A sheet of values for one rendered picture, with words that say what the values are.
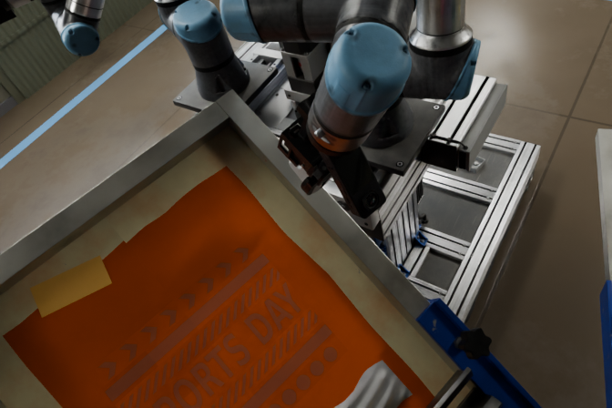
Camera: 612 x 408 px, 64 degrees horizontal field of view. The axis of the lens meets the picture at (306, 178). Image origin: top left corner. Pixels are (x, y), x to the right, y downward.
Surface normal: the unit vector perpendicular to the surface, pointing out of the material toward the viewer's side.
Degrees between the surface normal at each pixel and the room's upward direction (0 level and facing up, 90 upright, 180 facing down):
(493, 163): 0
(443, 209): 0
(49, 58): 90
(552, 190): 0
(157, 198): 32
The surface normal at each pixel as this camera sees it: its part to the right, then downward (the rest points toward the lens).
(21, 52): 0.82, 0.29
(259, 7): -0.39, 0.27
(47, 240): 0.17, -0.31
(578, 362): -0.22, -0.65
